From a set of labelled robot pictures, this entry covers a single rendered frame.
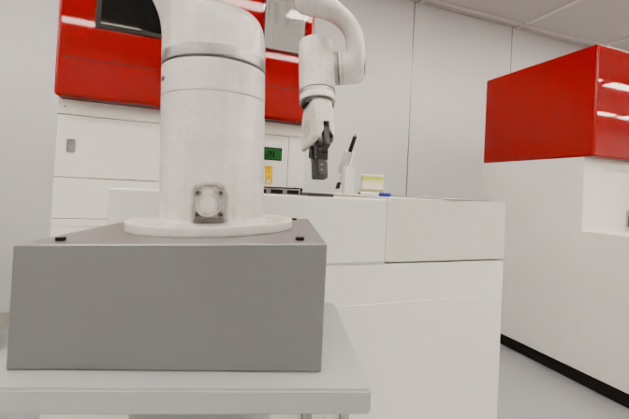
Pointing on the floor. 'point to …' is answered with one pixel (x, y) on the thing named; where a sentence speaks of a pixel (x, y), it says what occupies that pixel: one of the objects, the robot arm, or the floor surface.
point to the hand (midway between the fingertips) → (319, 169)
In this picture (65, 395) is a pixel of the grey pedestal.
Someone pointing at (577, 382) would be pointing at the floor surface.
